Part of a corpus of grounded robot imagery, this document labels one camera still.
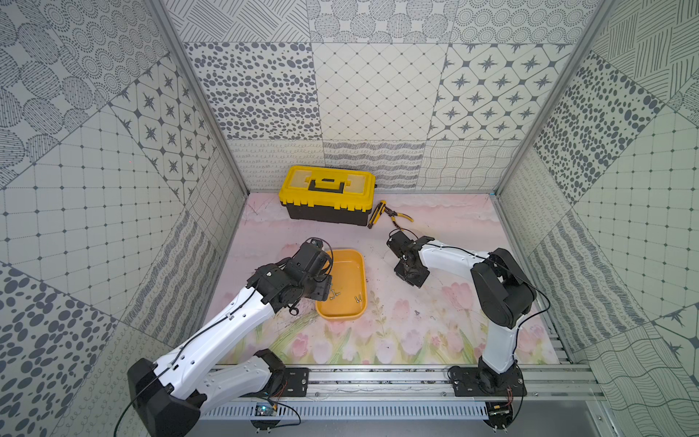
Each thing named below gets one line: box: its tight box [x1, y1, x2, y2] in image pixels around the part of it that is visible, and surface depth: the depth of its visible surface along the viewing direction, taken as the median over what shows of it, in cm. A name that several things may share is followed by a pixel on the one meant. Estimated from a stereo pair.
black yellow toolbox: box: [278, 165, 376, 226], surface depth 101 cm
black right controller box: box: [484, 400, 514, 430], surface depth 73 cm
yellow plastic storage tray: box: [314, 248, 368, 322], surface depth 92 cm
